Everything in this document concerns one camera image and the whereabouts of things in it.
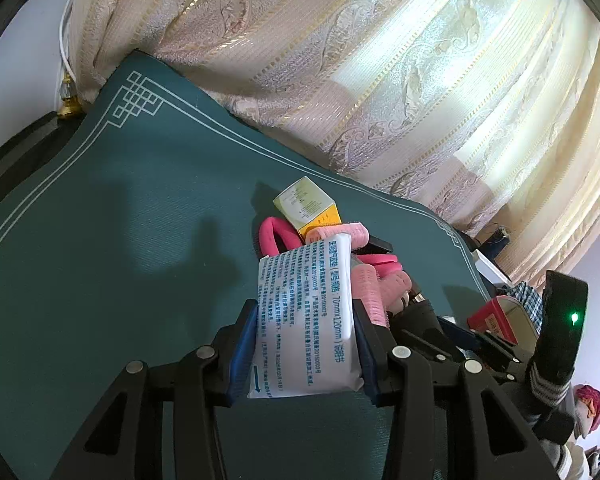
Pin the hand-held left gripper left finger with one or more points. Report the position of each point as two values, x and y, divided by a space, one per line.
242 355

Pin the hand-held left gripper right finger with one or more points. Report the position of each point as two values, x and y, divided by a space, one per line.
371 385

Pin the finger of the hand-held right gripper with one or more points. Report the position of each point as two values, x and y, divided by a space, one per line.
495 352
425 325

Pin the pink velcro hair roller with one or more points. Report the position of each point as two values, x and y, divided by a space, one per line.
399 284
337 233
372 297

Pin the white printed packet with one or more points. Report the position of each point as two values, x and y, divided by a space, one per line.
305 320

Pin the pink foam curler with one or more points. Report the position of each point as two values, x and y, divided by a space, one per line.
272 237
380 260

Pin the yellow box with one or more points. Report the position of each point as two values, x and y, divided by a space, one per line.
305 205

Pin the green plaid cloth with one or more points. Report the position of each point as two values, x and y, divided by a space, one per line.
525 296

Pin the white power strip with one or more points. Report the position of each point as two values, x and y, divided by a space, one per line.
487 265

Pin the black rectangular block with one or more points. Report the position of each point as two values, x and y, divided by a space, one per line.
380 245

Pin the red cloth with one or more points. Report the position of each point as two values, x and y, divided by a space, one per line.
587 402

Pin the dark thread spool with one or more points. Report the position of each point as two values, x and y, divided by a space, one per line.
496 241

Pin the green desk mat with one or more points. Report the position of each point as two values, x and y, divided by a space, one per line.
130 260

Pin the cream patterned curtain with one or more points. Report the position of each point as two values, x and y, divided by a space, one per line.
330 60

